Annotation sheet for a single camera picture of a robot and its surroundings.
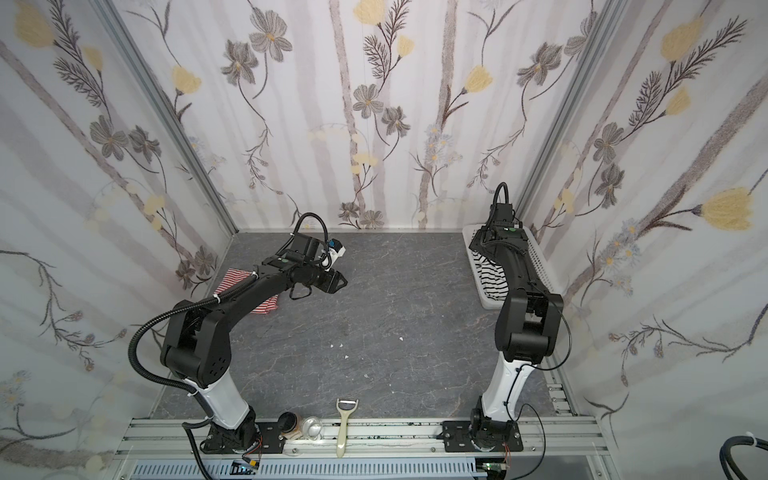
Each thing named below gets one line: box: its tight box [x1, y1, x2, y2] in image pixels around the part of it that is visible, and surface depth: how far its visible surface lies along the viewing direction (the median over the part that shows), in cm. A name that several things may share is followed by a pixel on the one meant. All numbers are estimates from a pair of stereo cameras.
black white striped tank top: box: [472, 251, 510, 301], surface depth 106 cm
